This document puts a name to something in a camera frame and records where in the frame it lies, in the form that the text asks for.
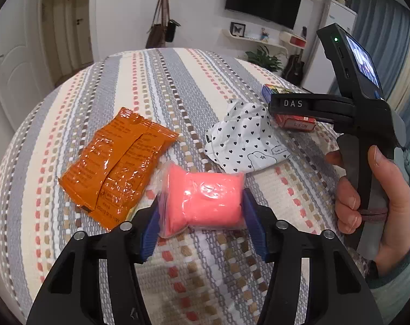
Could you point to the low white wall shelf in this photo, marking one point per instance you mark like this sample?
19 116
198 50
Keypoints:
252 39

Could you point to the orange snack packet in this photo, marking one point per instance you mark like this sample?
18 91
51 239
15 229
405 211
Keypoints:
117 162

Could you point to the green potted plant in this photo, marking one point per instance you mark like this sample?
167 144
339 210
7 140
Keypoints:
264 59

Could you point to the pink soft packet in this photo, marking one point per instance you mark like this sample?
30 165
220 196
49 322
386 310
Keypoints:
205 196

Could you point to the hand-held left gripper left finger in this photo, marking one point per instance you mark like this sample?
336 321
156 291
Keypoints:
149 230

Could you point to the person's right hand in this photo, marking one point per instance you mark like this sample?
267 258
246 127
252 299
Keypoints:
398 210

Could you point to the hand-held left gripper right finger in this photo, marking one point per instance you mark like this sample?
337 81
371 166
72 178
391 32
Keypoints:
255 220

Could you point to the black acoustic guitar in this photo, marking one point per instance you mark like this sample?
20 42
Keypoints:
293 67

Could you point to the red white wall drawer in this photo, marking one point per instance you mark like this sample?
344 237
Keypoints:
293 40

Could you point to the white heart print mask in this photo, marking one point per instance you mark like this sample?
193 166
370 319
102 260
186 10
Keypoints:
245 135

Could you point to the white door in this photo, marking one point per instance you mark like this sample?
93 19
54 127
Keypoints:
12 57

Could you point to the black shoulder bag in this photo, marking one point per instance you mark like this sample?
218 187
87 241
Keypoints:
172 30

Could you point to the red playing card box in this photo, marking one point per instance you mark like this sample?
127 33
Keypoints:
301 124

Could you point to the white standing air conditioner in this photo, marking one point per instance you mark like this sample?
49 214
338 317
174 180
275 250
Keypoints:
330 40

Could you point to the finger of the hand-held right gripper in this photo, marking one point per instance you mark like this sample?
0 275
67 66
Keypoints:
313 105

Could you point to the person's right forearm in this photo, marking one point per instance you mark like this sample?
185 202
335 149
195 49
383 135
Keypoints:
401 284

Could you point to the blue beige curtain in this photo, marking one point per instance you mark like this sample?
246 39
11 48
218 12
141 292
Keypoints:
387 23

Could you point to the white doorway frame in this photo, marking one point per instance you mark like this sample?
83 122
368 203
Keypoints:
44 23

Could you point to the framed butterfly picture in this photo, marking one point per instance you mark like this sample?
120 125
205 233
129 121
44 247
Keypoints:
237 29

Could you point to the brown handbag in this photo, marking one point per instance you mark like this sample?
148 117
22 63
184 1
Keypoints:
156 34

